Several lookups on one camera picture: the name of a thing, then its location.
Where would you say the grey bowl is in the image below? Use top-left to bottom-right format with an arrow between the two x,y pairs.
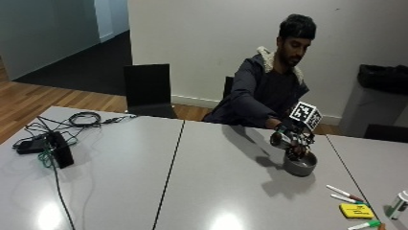
282,150 -> 319,177

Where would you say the white cube of black markers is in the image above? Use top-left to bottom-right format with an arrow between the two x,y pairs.
288,101 -> 324,131

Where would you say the white marker with red cap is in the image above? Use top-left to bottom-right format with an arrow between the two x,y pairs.
326,184 -> 365,203

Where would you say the white marker with green cap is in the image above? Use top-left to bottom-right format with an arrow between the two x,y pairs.
347,219 -> 383,230
330,194 -> 369,206

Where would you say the person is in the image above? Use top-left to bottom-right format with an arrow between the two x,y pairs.
202,13 -> 319,129

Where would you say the dark chair back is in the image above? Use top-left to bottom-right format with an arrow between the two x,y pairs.
363,124 -> 408,144

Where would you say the yellow sponge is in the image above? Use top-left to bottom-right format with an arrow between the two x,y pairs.
338,203 -> 375,220

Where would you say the grey bin with black bag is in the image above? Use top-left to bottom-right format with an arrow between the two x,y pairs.
338,63 -> 408,139

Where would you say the black chair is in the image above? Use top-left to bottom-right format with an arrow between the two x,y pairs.
122,63 -> 178,120
222,76 -> 235,100

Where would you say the black box device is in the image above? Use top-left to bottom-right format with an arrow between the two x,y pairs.
47,130 -> 76,170

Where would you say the flat black device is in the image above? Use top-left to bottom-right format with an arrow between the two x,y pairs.
15,136 -> 51,155

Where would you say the coiled black cable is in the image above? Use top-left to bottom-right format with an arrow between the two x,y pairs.
68,111 -> 140,128

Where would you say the long black cable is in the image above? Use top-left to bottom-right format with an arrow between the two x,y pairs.
49,161 -> 78,230

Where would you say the green cable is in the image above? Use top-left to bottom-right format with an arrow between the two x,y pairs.
37,143 -> 56,169

